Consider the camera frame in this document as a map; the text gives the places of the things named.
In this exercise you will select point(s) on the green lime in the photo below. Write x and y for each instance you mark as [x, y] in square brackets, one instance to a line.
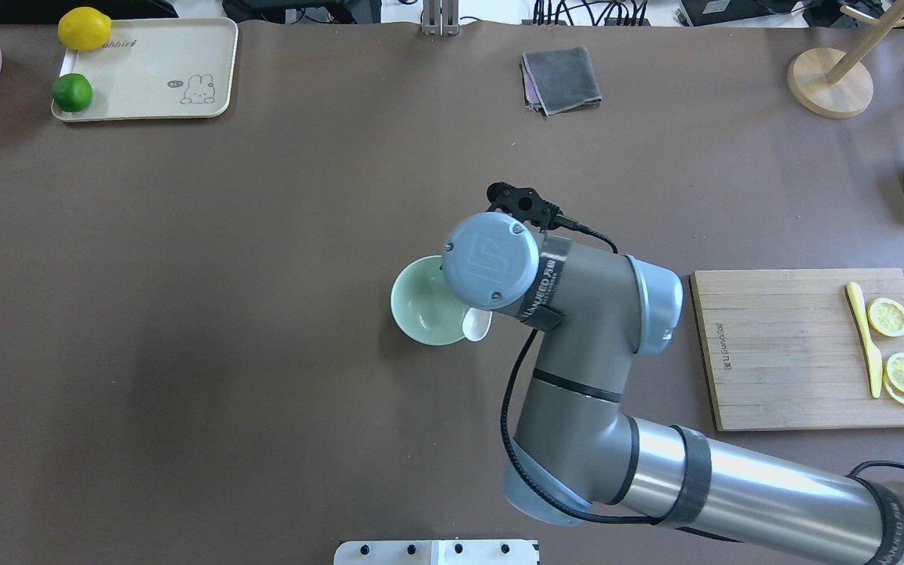
[72, 92]

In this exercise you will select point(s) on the yellow plastic knife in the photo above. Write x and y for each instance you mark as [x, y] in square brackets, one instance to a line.
[872, 354]

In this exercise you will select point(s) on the yellow lemon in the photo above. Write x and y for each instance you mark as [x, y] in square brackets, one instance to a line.
[84, 28]

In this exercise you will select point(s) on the wooden mug tree stand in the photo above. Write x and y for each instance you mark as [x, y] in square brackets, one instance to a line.
[835, 84]

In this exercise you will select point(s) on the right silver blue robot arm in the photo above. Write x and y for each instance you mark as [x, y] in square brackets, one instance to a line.
[576, 457]

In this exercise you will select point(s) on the bamboo cutting board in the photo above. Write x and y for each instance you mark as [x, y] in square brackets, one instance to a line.
[782, 350]

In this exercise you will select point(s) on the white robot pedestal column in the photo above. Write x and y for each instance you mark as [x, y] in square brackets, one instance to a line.
[439, 551]

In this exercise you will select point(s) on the cream serving tray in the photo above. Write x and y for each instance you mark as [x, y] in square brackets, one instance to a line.
[157, 68]

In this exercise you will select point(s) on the aluminium frame post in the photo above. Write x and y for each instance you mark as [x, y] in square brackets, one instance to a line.
[440, 18]

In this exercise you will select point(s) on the grey folded cloth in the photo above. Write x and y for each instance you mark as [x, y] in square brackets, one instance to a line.
[560, 80]

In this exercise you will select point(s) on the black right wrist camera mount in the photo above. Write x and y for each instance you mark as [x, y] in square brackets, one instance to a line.
[527, 206]

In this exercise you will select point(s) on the white ceramic spoon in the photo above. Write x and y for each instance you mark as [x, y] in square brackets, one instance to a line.
[476, 324]

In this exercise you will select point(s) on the pale green ceramic bowl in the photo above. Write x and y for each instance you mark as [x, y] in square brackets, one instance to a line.
[424, 307]

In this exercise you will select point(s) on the lemon slice near handle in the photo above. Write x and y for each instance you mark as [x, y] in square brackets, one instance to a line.
[886, 316]

